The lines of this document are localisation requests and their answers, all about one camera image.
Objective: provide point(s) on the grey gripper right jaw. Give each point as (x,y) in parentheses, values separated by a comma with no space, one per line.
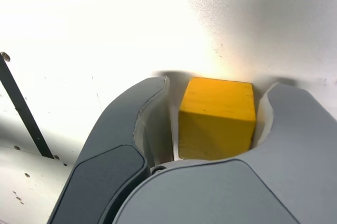
(223,195)

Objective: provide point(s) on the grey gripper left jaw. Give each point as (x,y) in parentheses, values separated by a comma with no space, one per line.
(110,139)

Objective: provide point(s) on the yellow cube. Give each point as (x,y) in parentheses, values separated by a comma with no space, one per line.
(216,118)

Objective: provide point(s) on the black tape strip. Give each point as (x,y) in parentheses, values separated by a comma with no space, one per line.
(23,108)

